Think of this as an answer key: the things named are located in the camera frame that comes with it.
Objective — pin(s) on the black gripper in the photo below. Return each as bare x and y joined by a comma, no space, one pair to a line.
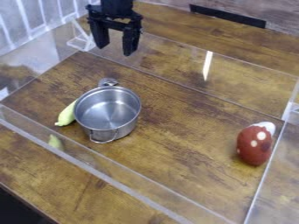
119,17

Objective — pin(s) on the clear acrylic barrier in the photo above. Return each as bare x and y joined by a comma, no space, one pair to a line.
275,204
157,196

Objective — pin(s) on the clear acrylic front barrier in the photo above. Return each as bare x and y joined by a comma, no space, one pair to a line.
157,196

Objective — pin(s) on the green handled metal spoon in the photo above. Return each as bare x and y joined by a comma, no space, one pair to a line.
65,116

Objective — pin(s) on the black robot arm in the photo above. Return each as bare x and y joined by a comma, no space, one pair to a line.
115,14

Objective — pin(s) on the clear acrylic right barrier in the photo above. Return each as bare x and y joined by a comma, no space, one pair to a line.
275,204

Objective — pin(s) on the stainless steel pot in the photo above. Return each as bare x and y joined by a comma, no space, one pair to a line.
107,111

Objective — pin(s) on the red spotted mushroom toy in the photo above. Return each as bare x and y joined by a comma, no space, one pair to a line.
254,142

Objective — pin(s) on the black bar on table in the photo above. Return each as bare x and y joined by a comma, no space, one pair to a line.
228,16

